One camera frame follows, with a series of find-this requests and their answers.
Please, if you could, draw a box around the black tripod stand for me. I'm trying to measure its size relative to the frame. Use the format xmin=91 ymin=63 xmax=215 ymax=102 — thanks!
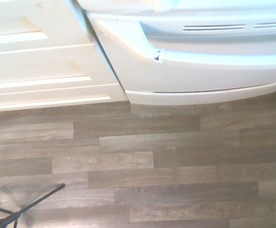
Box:
xmin=0 ymin=183 xmax=66 ymax=228

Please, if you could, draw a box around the white oven door handle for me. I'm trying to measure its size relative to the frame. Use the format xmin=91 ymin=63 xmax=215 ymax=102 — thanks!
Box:
xmin=138 ymin=20 xmax=276 ymax=72

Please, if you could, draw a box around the white oven bottom drawer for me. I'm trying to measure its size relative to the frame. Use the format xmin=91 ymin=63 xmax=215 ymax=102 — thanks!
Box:
xmin=124 ymin=80 xmax=276 ymax=106

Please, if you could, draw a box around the cream kitchen cabinet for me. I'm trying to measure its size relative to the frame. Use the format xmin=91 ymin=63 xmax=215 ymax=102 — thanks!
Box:
xmin=0 ymin=0 xmax=131 ymax=113

